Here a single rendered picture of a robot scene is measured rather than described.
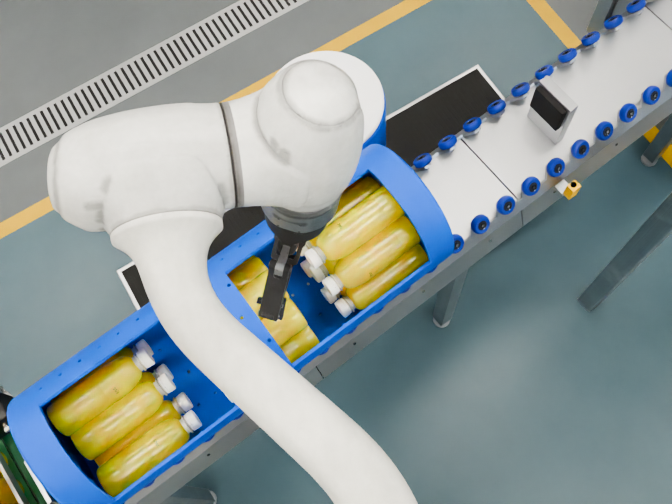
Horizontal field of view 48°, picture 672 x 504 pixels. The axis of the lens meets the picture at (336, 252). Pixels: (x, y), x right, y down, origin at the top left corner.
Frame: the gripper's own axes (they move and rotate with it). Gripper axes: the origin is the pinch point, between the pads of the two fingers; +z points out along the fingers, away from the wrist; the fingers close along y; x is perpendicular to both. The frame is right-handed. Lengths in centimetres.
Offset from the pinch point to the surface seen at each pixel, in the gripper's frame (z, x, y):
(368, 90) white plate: 46, 2, -67
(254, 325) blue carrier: 35.7, -4.4, -1.6
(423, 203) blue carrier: 28.6, 19.0, -32.2
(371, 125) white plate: 47, 5, -58
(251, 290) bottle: 37.4, -7.2, -8.5
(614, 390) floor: 137, 108, -47
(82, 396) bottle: 49, -32, 17
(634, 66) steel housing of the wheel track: 44, 62, -95
